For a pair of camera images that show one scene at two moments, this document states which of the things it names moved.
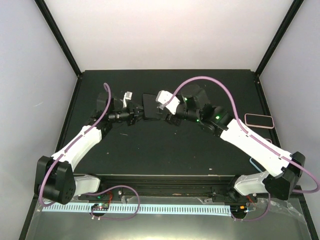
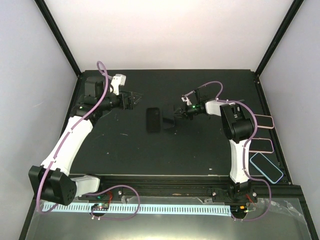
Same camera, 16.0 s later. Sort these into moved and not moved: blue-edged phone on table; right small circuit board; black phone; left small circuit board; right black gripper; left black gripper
Moved: right black gripper; left black gripper; black phone
Not moved: left small circuit board; blue-edged phone on table; right small circuit board
